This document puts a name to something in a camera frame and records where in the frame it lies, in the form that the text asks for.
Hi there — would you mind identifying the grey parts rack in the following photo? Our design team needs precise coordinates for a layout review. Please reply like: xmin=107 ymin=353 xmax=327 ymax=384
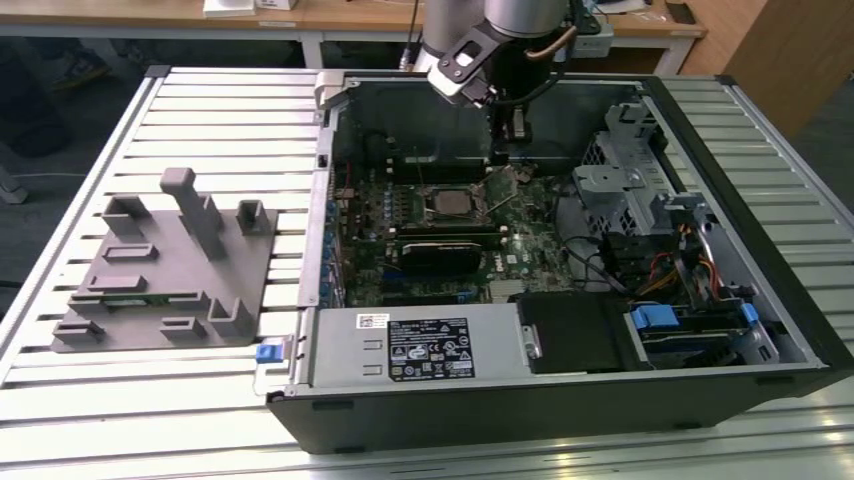
xmin=51 ymin=167 xmax=280 ymax=354

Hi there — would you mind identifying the green motherboard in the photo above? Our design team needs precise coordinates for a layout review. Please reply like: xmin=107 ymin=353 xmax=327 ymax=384
xmin=328 ymin=162 xmax=583 ymax=309

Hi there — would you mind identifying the black RAM slot bank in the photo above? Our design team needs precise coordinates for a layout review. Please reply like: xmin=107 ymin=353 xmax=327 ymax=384
xmin=397 ymin=225 xmax=506 ymax=241
xmin=388 ymin=153 xmax=487 ymax=185

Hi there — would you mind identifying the metal disk bay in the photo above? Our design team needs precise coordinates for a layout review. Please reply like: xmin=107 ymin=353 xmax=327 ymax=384
xmin=570 ymin=104 xmax=668 ymax=236

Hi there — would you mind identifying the wooden cabinet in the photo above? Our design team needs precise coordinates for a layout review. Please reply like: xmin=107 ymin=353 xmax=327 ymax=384
xmin=679 ymin=0 xmax=854 ymax=146

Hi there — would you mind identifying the black open PC case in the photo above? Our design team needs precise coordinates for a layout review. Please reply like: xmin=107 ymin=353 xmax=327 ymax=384
xmin=264 ymin=69 xmax=854 ymax=456

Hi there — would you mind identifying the silver CPU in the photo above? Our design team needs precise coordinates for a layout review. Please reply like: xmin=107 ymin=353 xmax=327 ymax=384
xmin=430 ymin=192 xmax=475 ymax=216

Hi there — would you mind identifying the black graphics card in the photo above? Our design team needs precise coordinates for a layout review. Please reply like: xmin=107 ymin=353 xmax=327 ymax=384
xmin=396 ymin=239 xmax=483 ymax=274

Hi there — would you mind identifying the coloured power wire bundle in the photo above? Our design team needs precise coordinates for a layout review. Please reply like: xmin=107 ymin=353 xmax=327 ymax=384
xmin=639 ymin=224 xmax=728 ymax=301

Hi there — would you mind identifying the CPU socket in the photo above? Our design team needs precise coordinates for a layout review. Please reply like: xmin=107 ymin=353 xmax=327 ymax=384
xmin=416 ymin=183 xmax=492 ymax=224

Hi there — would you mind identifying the green RAM stick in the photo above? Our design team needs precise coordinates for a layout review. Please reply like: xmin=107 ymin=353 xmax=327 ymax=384
xmin=99 ymin=294 xmax=173 ymax=307

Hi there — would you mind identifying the metal locking lever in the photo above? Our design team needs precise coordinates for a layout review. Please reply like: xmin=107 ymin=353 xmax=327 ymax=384
xmin=487 ymin=192 xmax=520 ymax=223
xmin=412 ymin=147 xmax=431 ymax=195

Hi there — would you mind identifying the blue disk carrier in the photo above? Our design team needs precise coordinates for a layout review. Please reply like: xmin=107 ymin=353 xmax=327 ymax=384
xmin=626 ymin=302 xmax=742 ymax=369

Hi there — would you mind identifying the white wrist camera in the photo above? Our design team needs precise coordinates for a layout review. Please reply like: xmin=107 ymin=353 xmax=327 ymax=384
xmin=426 ymin=27 xmax=499 ymax=109

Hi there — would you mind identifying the black expansion slot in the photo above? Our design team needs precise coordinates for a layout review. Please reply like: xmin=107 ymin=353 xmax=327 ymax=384
xmin=380 ymin=293 xmax=468 ymax=307

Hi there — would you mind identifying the brown looped cable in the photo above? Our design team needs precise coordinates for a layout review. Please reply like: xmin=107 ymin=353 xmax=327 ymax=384
xmin=524 ymin=25 xmax=580 ymax=62

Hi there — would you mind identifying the grey power supply unit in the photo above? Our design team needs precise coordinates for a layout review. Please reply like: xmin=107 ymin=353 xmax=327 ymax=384
xmin=285 ymin=304 xmax=535 ymax=399

